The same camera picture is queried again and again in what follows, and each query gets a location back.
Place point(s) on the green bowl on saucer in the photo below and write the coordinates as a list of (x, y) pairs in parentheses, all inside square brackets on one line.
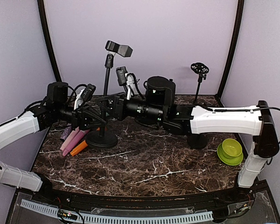
[(230, 152)]

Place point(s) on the white slotted cable duct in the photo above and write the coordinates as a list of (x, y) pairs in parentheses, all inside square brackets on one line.
[(112, 216)]

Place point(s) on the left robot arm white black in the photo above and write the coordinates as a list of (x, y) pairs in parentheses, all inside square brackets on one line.
[(39, 116)]

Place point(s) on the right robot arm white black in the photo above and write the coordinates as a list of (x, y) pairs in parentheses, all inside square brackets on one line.
[(194, 120)]

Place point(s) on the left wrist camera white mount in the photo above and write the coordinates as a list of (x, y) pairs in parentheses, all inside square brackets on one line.
[(84, 96)]

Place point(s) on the right black corner post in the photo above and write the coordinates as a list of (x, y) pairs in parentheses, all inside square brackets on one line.
[(232, 49)]

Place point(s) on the pink microphone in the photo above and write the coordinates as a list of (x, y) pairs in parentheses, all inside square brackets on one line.
[(66, 151)]

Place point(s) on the black corner post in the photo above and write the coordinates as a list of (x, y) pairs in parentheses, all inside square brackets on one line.
[(232, 49), (47, 39)]

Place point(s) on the orange microphone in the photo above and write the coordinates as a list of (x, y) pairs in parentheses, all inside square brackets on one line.
[(75, 147)]

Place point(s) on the black front rail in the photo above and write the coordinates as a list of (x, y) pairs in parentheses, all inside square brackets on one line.
[(210, 200)]

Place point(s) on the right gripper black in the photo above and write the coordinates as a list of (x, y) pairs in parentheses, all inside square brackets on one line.
[(117, 110)]

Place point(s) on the black tripod stand with shock mount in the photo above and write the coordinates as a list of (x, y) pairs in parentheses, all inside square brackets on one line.
[(201, 70)]

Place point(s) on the cream white microphone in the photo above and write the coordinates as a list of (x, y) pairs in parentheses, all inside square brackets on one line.
[(69, 138)]

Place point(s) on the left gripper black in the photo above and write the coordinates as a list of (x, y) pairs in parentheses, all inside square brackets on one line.
[(82, 117)]

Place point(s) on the left black corner post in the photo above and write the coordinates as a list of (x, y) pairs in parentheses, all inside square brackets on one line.
[(47, 39)]

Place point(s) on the glitter microphone with silver grille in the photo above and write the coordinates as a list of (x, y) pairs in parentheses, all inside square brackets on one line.
[(65, 134)]

